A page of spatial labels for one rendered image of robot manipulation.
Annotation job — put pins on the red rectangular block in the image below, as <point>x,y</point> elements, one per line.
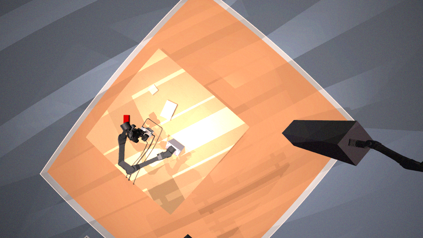
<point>126,118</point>

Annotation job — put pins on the beige flat rectangular slab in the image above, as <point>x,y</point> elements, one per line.
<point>153,89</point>

